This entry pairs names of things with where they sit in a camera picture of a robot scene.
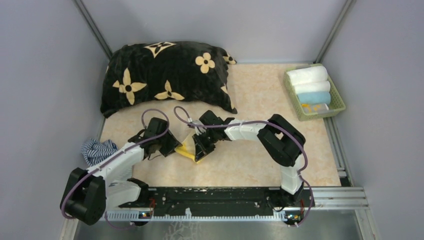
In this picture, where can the black pillow with tan flowers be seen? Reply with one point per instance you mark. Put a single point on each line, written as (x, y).
(180, 70)

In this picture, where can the aluminium frame rail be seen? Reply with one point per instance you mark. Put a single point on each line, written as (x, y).
(340, 198)

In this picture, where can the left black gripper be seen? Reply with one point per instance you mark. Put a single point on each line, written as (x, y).
(173, 143)

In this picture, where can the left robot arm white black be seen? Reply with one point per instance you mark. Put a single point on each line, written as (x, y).
(91, 193)

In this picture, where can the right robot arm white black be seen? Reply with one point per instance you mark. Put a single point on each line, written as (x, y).
(282, 141)

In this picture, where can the top white rolled towel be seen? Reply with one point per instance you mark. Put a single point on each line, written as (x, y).
(308, 75)

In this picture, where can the yellow grey towel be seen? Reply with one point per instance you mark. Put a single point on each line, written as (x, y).
(315, 108)

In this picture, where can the white toothed cable strip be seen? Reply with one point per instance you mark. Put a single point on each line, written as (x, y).
(136, 216)

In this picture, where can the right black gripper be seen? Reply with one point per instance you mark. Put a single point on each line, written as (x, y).
(201, 149)

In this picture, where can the blue white striped towel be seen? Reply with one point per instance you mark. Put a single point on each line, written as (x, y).
(94, 151)

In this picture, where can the pale yellow cream towel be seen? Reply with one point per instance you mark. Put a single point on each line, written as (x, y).
(188, 149)

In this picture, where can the middle white rolled towel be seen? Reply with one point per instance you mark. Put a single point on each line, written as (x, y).
(312, 87)

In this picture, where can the light blue towel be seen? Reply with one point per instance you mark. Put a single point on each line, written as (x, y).
(314, 98)

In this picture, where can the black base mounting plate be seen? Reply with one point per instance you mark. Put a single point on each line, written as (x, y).
(219, 201)

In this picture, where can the white rolled towel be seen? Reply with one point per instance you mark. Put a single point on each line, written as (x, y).
(308, 75)
(312, 87)

